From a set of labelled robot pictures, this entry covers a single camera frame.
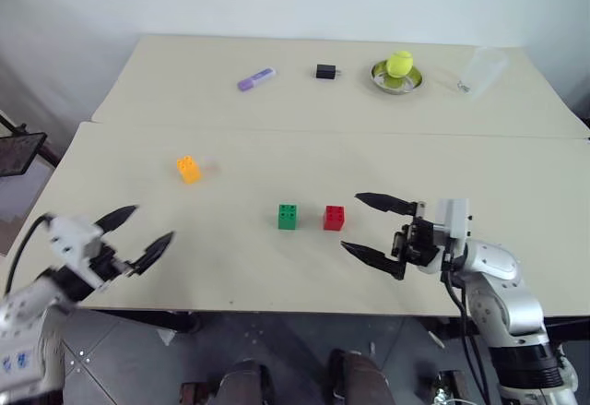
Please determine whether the red studded building block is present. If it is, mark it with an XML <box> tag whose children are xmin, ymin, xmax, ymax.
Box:
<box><xmin>323</xmin><ymin>205</ymin><xmax>346</xmax><ymax>232</ymax></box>

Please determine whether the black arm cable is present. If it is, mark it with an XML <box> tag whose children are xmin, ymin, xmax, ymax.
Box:
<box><xmin>440</xmin><ymin>250</ymin><xmax>492</xmax><ymax>405</ymax></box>
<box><xmin>3</xmin><ymin>213</ymin><xmax>54</xmax><ymax>298</ymax></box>

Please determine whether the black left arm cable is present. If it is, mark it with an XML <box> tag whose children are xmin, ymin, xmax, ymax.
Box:
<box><xmin>3</xmin><ymin>213</ymin><xmax>54</xmax><ymax>298</ymax></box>

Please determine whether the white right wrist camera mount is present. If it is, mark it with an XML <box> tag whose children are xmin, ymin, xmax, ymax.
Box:
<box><xmin>434</xmin><ymin>198</ymin><xmax>473</xmax><ymax>241</ymax></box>

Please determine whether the dark rounded shape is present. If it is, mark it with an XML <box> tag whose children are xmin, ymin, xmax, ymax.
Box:
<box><xmin>325</xmin><ymin>348</ymin><xmax>395</xmax><ymax>405</ymax></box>
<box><xmin>215</xmin><ymin>359</ymin><xmax>274</xmax><ymax>405</ymax></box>

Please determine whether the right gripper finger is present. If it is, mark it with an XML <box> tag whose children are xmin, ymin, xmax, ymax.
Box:
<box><xmin>340</xmin><ymin>240</ymin><xmax>407</xmax><ymax>282</ymax></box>
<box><xmin>354</xmin><ymin>191</ymin><xmax>416</xmax><ymax>217</ymax></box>

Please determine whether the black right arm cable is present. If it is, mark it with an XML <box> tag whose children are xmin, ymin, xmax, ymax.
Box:
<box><xmin>440</xmin><ymin>250</ymin><xmax>492</xmax><ymax>405</ymax></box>

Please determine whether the yellow-green tennis ball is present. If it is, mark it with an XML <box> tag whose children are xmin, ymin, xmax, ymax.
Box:
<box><xmin>385</xmin><ymin>50</ymin><xmax>415</xmax><ymax>78</ymax></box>

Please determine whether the stainless steel bowl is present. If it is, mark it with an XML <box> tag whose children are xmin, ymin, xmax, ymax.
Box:
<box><xmin>370</xmin><ymin>59</ymin><xmax>426</xmax><ymax>96</ymax></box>

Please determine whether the clear plastic cup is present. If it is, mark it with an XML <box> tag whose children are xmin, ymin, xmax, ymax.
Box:
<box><xmin>456</xmin><ymin>46</ymin><xmax>509</xmax><ymax>100</ymax></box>

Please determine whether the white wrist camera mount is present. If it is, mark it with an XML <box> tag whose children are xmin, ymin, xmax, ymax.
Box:
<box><xmin>48</xmin><ymin>214</ymin><xmax>108</xmax><ymax>292</ymax></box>
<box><xmin>434</xmin><ymin>198</ymin><xmax>473</xmax><ymax>241</ymax></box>

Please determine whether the yellow studded building block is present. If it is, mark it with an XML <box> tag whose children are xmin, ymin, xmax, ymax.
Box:
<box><xmin>175</xmin><ymin>155</ymin><xmax>203</xmax><ymax>185</ymax></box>

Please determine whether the green studded building block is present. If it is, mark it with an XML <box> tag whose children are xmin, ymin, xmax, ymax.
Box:
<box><xmin>277</xmin><ymin>203</ymin><xmax>301</xmax><ymax>231</ymax></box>

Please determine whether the black tablet screen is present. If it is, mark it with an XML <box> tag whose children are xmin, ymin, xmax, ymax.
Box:
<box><xmin>0</xmin><ymin>132</ymin><xmax>48</xmax><ymax>179</ymax></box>

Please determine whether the black table frame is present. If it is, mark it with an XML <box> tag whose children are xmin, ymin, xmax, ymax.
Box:
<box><xmin>85</xmin><ymin>307</ymin><xmax>590</xmax><ymax>344</ymax></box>

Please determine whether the purple highlighter pen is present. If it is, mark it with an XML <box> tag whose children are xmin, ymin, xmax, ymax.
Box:
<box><xmin>236</xmin><ymin>67</ymin><xmax>277</xmax><ymax>92</ymax></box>

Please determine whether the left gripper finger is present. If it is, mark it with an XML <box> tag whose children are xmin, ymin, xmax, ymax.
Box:
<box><xmin>95</xmin><ymin>205</ymin><xmax>141</xmax><ymax>237</ymax></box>
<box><xmin>130</xmin><ymin>231</ymin><xmax>176</xmax><ymax>276</ymax></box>

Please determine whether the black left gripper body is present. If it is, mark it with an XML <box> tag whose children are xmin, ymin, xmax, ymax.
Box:
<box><xmin>88</xmin><ymin>244</ymin><xmax>140</xmax><ymax>289</ymax></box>

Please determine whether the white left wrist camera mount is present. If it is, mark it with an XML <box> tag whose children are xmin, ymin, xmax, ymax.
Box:
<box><xmin>48</xmin><ymin>214</ymin><xmax>108</xmax><ymax>292</ymax></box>

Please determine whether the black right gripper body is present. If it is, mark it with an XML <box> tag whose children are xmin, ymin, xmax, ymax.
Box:
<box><xmin>391</xmin><ymin>200</ymin><xmax>446</xmax><ymax>268</ymax></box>

